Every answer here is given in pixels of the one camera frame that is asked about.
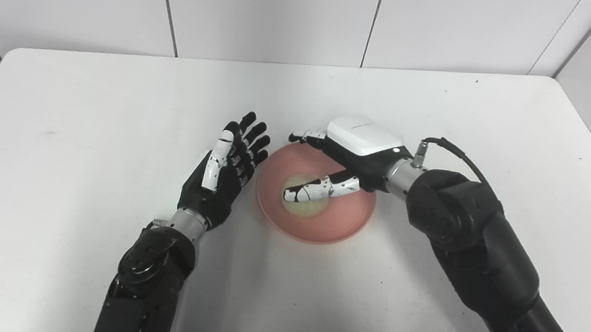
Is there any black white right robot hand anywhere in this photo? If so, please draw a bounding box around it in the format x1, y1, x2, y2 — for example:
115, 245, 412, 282
282, 108, 420, 215

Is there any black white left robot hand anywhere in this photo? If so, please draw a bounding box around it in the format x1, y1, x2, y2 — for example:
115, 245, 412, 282
175, 105, 275, 237

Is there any pink round plate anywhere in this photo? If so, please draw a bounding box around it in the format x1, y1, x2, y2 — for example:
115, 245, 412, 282
250, 139, 383, 250

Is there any cream steamed bun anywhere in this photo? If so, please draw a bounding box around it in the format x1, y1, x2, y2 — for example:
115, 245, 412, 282
282, 172, 335, 222

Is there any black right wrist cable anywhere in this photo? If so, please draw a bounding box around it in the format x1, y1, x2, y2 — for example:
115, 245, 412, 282
395, 134, 554, 332

